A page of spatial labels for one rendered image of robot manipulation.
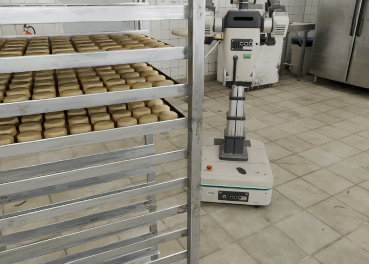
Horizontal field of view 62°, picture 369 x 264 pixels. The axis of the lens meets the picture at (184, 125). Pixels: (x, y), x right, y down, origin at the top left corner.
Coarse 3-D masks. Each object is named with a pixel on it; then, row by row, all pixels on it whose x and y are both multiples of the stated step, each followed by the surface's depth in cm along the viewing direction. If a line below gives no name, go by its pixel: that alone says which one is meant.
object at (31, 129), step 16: (48, 112) 84; (64, 112) 90; (80, 112) 84; (96, 112) 85; (112, 112) 88; (128, 112) 84; (144, 112) 84; (160, 112) 86; (0, 128) 74; (16, 128) 79; (32, 128) 74; (48, 128) 74; (64, 128) 74; (80, 128) 74; (96, 128) 75; (0, 144) 67
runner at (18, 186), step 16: (128, 160) 77; (144, 160) 79; (160, 160) 81; (176, 160) 83; (48, 176) 71; (64, 176) 72; (80, 176) 74; (96, 176) 75; (0, 192) 68; (16, 192) 69
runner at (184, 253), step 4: (180, 252) 96; (184, 252) 97; (168, 256) 94; (172, 256) 95; (176, 256) 96; (180, 256) 96; (184, 256) 97; (156, 260) 93; (160, 260) 94; (164, 260) 94; (168, 260) 95; (172, 260) 96; (176, 260) 96
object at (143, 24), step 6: (138, 0) 105; (144, 0) 105; (138, 24) 109; (144, 24) 108; (144, 138) 127; (150, 138) 125; (150, 174) 131; (150, 180) 133; (150, 198) 136; (150, 210) 138; (150, 228) 143; (156, 228) 144; (156, 258) 150
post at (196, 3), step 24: (192, 0) 66; (192, 24) 68; (192, 48) 70; (192, 72) 72; (192, 96) 74; (192, 120) 77; (192, 144) 79; (192, 168) 82; (192, 192) 85; (192, 216) 88; (192, 240) 92
